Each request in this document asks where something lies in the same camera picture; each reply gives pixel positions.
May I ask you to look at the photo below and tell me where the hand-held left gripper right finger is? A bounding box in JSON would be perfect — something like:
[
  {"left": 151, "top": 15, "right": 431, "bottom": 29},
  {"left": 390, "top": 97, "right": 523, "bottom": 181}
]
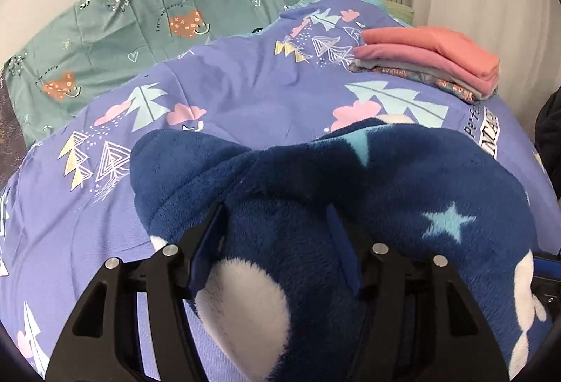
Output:
[{"left": 325, "top": 203, "right": 511, "bottom": 382}]

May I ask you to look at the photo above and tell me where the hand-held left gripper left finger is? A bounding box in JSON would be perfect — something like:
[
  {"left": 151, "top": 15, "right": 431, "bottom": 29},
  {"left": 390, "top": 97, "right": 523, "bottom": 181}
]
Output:
[{"left": 45, "top": 203, "right": 227, "bottom": 382}]

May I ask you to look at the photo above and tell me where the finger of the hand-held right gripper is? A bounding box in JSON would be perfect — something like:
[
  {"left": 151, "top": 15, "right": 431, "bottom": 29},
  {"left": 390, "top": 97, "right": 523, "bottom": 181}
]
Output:
[{"left": 532, "top": 249, "right": 561, "bottom": 309}]

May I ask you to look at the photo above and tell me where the navy fleece printed garment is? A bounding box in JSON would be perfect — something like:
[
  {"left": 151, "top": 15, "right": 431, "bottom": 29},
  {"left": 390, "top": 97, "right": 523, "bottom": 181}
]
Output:
[{"left": 130, "top": 115, "right": 548, "bottom": 382}]

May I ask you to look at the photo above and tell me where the dark cloth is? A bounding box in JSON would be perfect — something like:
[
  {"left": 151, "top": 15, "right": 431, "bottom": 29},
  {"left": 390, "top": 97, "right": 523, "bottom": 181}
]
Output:
[{"left": 535, "top": 86, "right": 561, "bottom": 201}]

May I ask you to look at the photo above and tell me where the purple tree-print blanket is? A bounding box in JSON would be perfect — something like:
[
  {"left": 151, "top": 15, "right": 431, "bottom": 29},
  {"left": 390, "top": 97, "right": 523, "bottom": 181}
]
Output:
[{"left": 0, "top": 0, "right": 557, "bottom": 382}]

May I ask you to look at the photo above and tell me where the grey folded garment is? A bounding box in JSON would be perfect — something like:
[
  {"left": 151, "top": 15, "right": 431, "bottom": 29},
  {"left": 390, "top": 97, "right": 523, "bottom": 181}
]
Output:
[{"left": 354, "top": 60, "right": 479, "bottom": 97}]

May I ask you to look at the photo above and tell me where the floral patterned folded garment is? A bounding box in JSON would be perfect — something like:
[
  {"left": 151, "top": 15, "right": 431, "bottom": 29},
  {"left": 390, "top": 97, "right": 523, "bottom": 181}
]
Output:
[{"left": 351, "top": 65, "right": 478, "bottom": 104}]

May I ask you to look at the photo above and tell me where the pink folded garment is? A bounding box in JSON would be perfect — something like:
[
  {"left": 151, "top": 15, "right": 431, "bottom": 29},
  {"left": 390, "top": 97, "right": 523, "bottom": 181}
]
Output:
[{"left": 353, "top": 43, "right": 499, "bottom": 99}]

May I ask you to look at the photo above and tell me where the coral folded garment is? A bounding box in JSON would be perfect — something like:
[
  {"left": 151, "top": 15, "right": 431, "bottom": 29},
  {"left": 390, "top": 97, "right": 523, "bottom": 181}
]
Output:
[{"left": 361, "top": 26, "right": 501, "bottom": 81}]

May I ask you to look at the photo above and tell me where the dark brown blanket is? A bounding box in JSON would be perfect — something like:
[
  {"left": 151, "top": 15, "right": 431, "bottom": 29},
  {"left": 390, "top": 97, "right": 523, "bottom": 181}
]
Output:
[{"left": 0, "top": 73, "right": 29, "bottom": 192}]

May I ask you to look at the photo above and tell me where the light green pillow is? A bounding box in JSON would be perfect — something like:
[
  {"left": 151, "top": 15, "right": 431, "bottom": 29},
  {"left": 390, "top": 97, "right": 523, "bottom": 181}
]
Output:
[{"left": 309, "top": 0, "right": 416, "bottom": 27}]

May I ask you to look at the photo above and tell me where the green printed pillow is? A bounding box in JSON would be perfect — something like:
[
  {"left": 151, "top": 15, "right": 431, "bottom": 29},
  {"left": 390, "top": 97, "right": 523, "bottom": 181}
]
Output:
[{"left": 4, "top": 0, "right": 302, "bottom": 147}]

